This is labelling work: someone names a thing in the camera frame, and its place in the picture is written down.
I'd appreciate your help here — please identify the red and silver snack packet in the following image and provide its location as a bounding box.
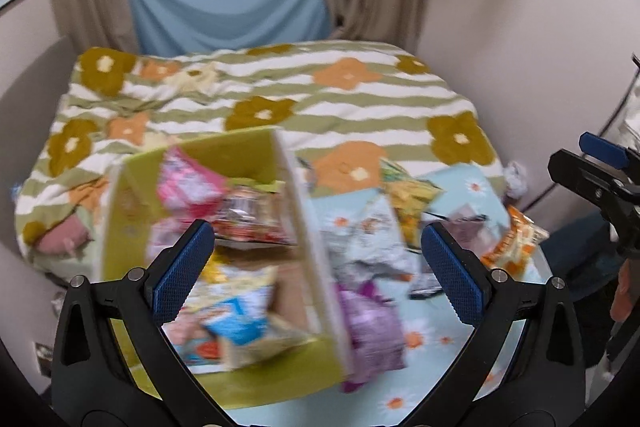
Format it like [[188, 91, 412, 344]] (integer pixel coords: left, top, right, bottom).
[[212, 186, 293, 248]]

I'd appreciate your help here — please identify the crumpled white tissue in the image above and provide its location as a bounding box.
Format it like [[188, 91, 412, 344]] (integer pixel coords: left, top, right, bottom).
[[502, 161, 528, 202]]

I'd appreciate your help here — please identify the green cardboard box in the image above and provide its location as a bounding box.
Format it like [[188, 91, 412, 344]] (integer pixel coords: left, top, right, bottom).
[[100, 126, 353, 410]]

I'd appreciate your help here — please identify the grey and white snack packet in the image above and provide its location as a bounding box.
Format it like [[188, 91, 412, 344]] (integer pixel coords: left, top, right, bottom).
[[320, 197, 416, 278]]

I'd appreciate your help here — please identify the white cloth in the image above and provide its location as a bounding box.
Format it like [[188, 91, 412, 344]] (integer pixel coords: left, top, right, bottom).
[[617, 92, 640, 148]]

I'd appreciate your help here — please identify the lilac snack packet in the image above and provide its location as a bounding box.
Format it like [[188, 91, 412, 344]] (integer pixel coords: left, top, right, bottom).
[[435, 202, 506, 258]]

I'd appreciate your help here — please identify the striped floral blanket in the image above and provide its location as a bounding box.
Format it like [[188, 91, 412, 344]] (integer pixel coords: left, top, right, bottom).
[[14, 42, 503, 268]]

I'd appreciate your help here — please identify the person's leg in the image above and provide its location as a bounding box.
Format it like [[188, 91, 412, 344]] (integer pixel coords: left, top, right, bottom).
[[540, 212, 626, 368]]

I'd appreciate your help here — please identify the person's right hand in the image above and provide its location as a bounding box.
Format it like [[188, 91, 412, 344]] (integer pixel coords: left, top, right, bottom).
[[611, 264, 640, 323]]

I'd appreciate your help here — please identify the purple snack packet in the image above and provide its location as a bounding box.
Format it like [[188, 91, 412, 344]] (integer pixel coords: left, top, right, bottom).
[[335, 282, 408, 393]]

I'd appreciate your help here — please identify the pink snack packet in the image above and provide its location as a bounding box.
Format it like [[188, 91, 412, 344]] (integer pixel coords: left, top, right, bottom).
[[156, 148, 231, 228]]

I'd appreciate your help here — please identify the orange snack packet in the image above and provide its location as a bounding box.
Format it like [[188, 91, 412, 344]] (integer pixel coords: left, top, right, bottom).
[[480, 207, 550, 270]]

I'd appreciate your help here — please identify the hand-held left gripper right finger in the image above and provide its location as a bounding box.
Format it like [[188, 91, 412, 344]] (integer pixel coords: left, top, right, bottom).
[[422, 222, 587, 427]]

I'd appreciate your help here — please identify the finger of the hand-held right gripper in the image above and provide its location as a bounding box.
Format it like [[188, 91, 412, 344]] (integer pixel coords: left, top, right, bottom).
[[547, 148, 640, 218], [579, 132, 640, 170]]

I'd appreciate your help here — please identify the pink pillow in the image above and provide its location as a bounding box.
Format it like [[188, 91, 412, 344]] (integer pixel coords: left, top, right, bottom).
[[35, 213, 98, 258]]

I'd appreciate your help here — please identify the grey headboard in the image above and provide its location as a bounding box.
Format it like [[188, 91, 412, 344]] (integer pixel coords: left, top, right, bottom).
[[0, 37, 81, 268]]

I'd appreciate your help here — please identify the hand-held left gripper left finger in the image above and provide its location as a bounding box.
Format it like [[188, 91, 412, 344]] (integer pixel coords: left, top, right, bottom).
[[51, 219, 236, 427]]

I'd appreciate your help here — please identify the pale yellow snack packet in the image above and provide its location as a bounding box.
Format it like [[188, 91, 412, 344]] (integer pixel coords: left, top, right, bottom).
[[187, 264, 278, 308]]

